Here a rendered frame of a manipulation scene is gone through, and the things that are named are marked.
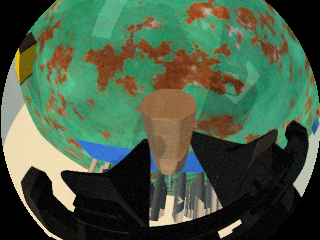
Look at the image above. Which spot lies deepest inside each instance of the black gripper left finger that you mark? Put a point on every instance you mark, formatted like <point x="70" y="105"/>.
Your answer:
<point x="127" y="183"/>

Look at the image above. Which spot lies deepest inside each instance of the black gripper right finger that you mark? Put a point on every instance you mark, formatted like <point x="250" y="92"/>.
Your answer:
<point x="226" y="164"/>

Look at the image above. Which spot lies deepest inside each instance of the blue block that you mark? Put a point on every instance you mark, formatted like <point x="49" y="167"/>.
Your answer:
<point x="316" y="124"/>

